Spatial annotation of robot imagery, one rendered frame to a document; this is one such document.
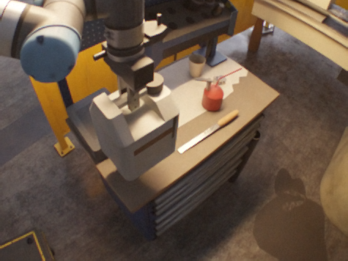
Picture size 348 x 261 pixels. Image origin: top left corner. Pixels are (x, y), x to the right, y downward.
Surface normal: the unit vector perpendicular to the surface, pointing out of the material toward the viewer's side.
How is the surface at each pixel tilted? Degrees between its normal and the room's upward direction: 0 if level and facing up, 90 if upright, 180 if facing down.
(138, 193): 0
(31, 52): 90
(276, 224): 0
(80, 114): 0
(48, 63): 90
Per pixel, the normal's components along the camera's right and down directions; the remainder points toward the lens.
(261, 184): 0.06, -0.63
